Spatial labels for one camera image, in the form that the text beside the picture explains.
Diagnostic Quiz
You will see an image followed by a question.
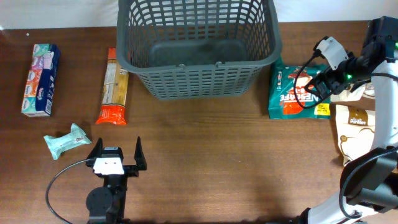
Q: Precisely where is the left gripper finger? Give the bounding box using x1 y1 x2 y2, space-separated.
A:
87 138 103 159
134 136 147 165

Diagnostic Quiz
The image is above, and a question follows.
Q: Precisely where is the beige Pantree snack bag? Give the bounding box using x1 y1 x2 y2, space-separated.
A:
335 104 398 174

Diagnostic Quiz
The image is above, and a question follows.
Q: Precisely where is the green Nescafe bag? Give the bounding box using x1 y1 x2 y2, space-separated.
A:
268 58 331 119

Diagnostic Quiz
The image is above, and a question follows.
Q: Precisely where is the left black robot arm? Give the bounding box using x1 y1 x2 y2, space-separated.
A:
86 138 147 224

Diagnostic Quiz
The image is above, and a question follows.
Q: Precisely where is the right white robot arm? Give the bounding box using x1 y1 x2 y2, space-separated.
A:
291 16 397 223

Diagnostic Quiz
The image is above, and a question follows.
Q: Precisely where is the Kleenex tissue box pack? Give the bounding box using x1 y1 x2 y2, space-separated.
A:
21 44 61 117

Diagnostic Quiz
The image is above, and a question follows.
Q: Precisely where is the small mint green packet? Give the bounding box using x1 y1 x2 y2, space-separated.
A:
44 123 92 160

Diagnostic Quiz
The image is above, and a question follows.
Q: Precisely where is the orange pasta packet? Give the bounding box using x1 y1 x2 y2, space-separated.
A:
96 48 129 125

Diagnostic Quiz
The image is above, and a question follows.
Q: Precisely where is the grey plastic basket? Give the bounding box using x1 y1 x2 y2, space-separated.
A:
116 0 282 100

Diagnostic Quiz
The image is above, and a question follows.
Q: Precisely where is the left black cable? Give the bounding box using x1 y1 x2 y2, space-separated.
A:
45 158 95 224

